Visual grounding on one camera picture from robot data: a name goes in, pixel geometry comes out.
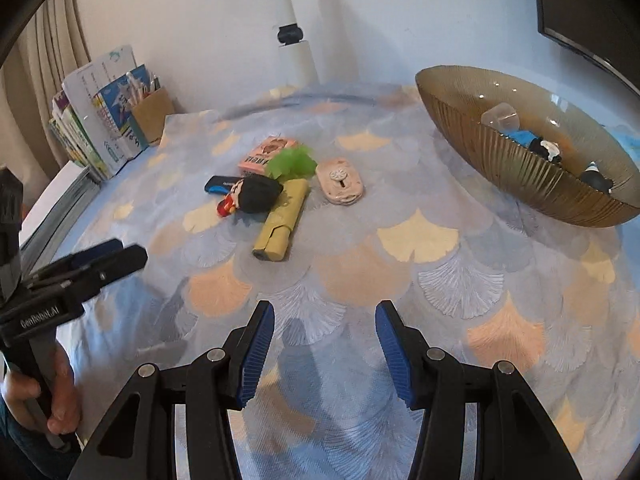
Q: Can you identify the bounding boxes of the black figure white hat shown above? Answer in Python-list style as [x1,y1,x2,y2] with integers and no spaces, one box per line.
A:
[579,161,615,195]

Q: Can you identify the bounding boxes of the white desk lamp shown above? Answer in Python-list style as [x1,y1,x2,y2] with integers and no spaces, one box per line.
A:
[265,0,321,83]

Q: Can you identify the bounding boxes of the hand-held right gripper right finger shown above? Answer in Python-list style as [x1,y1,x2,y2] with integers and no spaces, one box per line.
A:
[375,300,583,480]

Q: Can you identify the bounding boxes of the leaf patterned tablecloth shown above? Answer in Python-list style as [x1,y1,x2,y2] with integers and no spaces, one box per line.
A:
[55,82,640,480]

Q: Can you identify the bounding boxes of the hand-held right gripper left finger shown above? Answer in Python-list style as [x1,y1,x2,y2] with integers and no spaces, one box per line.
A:
[67,300,276,480]

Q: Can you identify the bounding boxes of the small pink box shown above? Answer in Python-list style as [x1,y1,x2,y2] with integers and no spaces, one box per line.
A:
[237,136,297,176]

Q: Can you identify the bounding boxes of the blue cloth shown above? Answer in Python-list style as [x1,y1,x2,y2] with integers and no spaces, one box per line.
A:
[607,122,640,153]

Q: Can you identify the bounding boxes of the small black figure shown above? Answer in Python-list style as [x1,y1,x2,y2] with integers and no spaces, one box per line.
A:
[529,137,565,165]

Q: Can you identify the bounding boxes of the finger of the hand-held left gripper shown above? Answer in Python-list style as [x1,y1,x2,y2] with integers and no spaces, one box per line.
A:
[30,245,149,306]
[30,239,125,281]

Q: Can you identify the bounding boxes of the black haired doll red clothes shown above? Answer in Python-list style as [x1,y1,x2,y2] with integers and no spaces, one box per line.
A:
[216,176,284,218]

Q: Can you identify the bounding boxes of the person's left hand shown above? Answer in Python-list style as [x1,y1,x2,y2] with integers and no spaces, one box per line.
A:
[0,345,81,434]

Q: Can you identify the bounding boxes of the clear plastic cup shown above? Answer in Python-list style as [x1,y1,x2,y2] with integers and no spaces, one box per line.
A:
[481,102,521,133]

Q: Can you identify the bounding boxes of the dark blue clothing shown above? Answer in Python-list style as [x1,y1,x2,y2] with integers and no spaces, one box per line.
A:
[0,405,83,480]

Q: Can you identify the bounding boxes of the stack of white papers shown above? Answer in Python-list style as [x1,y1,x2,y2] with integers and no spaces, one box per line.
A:
[20,162,103,271]

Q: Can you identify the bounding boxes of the black monitor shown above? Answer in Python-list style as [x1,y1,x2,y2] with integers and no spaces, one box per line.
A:
[529,0,640,78]

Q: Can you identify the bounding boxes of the black lighter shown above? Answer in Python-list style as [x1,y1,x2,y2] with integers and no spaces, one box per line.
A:
[204,175,247,196]

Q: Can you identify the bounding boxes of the brown pen holder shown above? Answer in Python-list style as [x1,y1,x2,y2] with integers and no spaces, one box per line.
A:
[131,86,176,147]

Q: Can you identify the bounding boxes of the blue lighter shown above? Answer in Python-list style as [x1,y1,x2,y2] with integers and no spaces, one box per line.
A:
[502,130,538,148]

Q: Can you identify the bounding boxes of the row of books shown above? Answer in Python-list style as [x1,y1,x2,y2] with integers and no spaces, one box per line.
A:
[48,45,151,181]

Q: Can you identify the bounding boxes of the bunch of pens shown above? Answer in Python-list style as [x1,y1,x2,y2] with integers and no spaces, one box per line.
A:
[127,71,162,106]

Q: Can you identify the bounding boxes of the amber glass bowl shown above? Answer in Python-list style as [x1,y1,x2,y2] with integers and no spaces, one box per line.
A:
[415,65,640,228]

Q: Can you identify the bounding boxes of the small oval case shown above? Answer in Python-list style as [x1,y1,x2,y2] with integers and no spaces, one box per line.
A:
[315,156,366,206]

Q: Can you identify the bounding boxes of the green leaf toy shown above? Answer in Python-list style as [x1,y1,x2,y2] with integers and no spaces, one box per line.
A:
[264,145,319,182]

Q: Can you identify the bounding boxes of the beige curtain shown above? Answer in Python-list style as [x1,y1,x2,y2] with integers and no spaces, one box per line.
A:
[0,0,96,171]

